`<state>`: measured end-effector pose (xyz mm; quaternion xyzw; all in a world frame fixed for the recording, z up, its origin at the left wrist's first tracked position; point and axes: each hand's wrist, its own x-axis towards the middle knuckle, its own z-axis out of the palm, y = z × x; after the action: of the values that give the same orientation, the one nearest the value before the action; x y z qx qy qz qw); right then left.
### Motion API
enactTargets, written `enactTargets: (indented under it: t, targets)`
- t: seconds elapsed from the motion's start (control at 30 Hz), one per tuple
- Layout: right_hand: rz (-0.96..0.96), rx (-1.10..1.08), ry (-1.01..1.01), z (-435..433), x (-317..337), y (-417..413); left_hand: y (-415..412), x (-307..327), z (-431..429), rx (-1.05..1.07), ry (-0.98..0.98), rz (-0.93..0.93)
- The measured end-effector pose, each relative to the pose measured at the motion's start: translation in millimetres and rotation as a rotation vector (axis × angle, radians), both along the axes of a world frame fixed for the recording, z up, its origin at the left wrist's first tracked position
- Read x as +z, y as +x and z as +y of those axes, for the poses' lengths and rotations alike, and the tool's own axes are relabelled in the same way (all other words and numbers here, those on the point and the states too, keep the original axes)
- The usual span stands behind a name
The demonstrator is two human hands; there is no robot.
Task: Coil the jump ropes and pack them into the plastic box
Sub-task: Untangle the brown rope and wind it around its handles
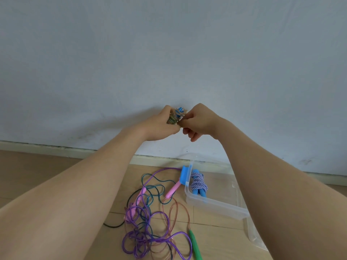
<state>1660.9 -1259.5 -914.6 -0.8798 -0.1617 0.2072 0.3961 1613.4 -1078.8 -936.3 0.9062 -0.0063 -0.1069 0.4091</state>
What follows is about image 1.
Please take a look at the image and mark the white baseboard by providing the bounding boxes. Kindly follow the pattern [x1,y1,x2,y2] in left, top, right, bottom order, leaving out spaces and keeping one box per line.
[0,140,347,187]

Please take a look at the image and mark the person's left hand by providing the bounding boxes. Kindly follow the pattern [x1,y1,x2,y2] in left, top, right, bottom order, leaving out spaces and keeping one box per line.
[142,105,181,141]

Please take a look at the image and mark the purple jump rope pink handles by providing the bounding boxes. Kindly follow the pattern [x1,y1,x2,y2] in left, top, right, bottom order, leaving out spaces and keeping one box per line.
[121,167,193,260]

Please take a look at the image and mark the multicolour blue-handled jump rope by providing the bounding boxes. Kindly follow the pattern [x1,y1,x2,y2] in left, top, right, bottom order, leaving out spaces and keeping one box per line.
[166,107,188,125]

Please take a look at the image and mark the person's right hand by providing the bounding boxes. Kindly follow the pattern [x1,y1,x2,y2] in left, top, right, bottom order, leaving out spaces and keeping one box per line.
[180,103,227,143]

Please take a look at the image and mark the blue-white striped blue-handled jump rope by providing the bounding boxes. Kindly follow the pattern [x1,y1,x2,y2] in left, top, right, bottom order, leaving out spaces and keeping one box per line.
[179,165,209,199]

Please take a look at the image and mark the clear plastic storage box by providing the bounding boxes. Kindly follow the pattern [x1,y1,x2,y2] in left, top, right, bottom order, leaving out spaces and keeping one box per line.
[184,153,250,221]

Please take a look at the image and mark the brown clear green-handled jump rope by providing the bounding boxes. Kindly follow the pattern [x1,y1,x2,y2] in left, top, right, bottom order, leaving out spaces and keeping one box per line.
[149,198,203,260]

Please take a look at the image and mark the clear plastic box lid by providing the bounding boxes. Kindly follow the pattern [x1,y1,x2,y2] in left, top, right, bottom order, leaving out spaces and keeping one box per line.
[233,180,269,252]

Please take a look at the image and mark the dark teal jump rope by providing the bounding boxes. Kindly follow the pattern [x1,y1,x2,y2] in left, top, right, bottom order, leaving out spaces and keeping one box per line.
[103,173,177,241]

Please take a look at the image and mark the person's left forearm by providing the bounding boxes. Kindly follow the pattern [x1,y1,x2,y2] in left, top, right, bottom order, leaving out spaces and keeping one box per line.
[0,122,149,260]

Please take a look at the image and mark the person's right forearm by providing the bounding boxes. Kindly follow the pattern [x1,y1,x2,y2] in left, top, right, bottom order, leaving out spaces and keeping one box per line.
[216,118,347,260]

